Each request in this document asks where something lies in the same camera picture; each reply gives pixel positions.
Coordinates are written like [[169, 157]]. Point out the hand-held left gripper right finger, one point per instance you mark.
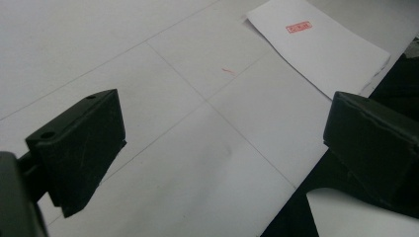
[[375, 144]]

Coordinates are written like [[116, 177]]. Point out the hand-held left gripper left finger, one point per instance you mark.
[[79, 148]]

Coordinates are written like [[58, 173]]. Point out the white paper sheet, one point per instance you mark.
[[316, 49]]

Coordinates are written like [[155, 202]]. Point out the white cloth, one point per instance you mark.
[[355, 217]]

